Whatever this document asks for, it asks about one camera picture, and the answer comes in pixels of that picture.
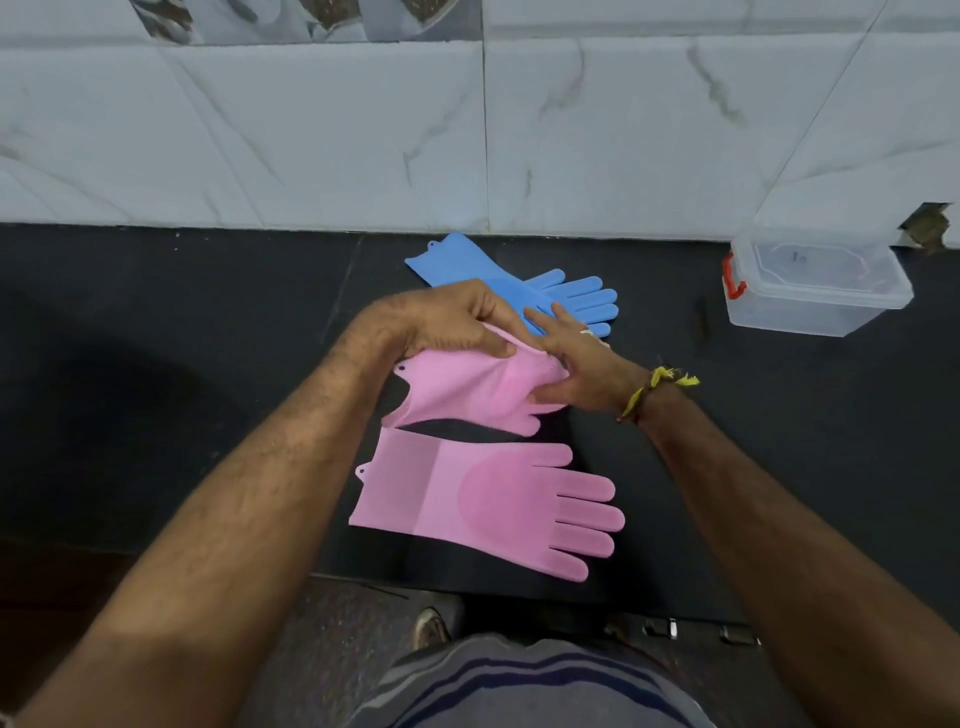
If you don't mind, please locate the person's left hand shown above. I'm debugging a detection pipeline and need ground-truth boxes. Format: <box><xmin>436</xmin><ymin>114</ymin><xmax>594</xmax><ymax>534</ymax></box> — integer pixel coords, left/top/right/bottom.
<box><xmin>358</xmin><ymin>279</ymin><xmax>543</xmax><ymax>361</ymax></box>

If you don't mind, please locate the person's right hand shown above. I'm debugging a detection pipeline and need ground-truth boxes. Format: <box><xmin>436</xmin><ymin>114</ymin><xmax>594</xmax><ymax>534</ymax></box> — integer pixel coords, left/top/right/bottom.
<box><xmin>522</xmin><ymin>302</ymin><xmax>651</xmax><ymax>419</ymax></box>

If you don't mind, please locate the pink silicone glove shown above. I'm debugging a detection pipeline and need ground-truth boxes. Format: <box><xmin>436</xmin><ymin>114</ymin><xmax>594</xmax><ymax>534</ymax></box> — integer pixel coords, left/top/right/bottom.
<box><xmin>348</xmin><ymin>426</ymin><xmax>627</xmax><ymax>584</ymax></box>
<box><xmin>381</xmin><ymin>322</ymin><xmax>573</xmax><ymax>438</ymax></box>

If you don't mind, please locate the person's left forearm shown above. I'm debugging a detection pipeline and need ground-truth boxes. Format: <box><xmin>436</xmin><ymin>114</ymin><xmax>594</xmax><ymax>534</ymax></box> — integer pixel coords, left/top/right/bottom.
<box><xmin>13</xmin><ymin>311</ymin><xmax>412</xmax><ymax>728</ymax></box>

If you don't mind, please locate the person's right forearm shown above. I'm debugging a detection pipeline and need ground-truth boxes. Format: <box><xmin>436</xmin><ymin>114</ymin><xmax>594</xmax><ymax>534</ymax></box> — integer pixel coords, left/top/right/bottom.
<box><xmin>631</xmin><ymin>372</ymin><xmax>960</xmax><ymax>728</ymax></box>

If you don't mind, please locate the blue silicone glove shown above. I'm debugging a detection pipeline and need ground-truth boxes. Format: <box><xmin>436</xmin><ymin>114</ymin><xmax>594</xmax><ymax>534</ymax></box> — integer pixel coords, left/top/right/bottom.
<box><xmin>404</xmin><ymin>231</ymin><xmax>621</xmax><ymax>340</ymax></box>

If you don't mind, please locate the yellow thread wristband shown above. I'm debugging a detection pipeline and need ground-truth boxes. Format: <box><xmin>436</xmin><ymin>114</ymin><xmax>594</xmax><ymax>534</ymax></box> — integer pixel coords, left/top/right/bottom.
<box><xmin>618</xmin><ymin>365</ymin><xmax>702</xmax><ymax>426</ymax></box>

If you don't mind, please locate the flat pink silicone glove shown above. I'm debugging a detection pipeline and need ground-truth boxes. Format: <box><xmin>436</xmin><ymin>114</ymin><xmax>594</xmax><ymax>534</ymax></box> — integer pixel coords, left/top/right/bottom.
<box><xmin>348</xmin><ymin>426</ymin><xmax>627</xmax><ymax>584</ymax></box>

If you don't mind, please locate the person's shoe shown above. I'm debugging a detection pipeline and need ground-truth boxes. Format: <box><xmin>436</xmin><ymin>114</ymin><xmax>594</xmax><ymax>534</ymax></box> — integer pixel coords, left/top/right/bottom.
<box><xmin>411</xmin><ymin>605</ymin><xmax>456</xmax><ymax>653</ymax></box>

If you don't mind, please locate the clear plastic container red latch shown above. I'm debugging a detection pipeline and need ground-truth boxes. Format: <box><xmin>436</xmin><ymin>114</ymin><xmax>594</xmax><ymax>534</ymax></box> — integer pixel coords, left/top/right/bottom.
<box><xmin>720</xmin><ymin>225</ymin><xmax>915</xmax><ymax>339</ymax></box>

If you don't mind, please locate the grey striped shirt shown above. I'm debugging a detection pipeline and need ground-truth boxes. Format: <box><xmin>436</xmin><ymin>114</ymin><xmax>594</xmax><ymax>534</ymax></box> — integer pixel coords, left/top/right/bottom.
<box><xmin>347</xmin><ymin>633</ymin><xmax>719</xmax><ymax>728</ymax></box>

